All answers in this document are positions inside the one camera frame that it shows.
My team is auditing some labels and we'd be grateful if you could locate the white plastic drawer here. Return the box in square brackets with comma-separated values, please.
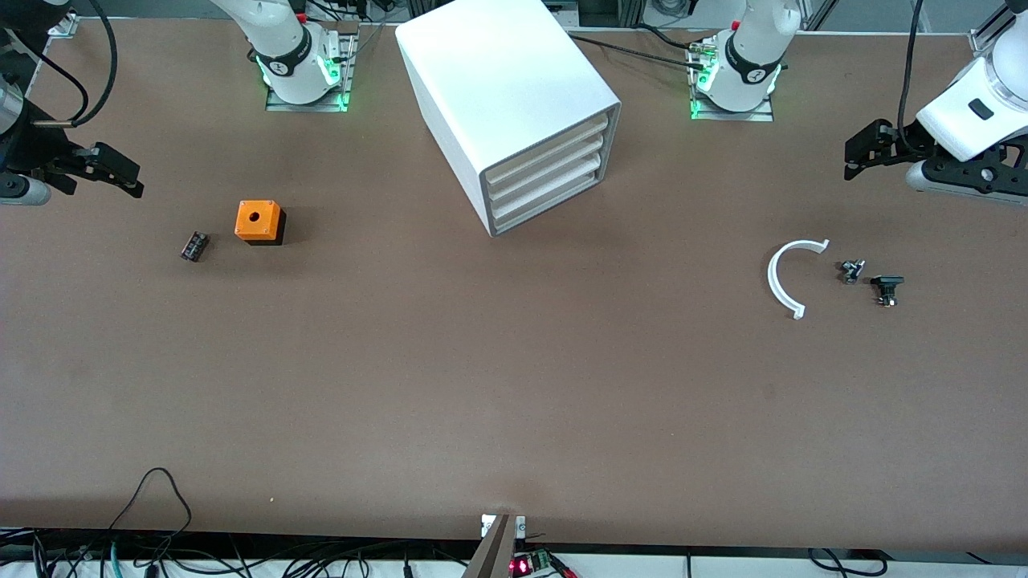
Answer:
[488, 154, 604, 219]
[482, 113, 610, 185]
[492, 170, 603, 234]
[486, 134, 606, 202]

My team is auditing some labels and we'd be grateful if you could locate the white drawer cabinet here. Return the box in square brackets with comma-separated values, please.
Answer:
[395, 0, 622, 238]

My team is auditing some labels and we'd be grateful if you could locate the orange box with black base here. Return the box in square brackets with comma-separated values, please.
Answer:
[235, 200, 287, 246]

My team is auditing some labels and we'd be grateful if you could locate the white curved plastic arc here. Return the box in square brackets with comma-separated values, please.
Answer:
[767, 238, 831, 321]

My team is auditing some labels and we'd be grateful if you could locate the circuit board with red light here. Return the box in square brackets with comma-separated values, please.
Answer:
[508, 548, 579, 578]

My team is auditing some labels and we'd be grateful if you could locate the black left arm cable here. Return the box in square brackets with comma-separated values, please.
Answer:
[899, 0, 926, 155]

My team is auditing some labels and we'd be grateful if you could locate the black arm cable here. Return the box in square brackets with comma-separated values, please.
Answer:
[899, 0, 926, 155]
[0, 0, 120, 129]

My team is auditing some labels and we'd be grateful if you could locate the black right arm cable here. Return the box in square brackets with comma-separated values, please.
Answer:
[0, 0, 120, 129]

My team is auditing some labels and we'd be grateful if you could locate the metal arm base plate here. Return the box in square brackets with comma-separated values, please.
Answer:
[265, 20, 358, 113]
[688, 36, 776, 123]

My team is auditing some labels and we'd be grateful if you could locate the black cable on table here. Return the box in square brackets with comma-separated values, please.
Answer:
[566, 32, 716, 69]

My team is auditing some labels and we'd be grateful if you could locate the white post bracket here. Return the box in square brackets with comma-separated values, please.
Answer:
[480, 514, 528, 539]

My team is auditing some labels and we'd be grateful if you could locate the grey camera post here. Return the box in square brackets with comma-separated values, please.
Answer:
[462, 514, 519, 578]

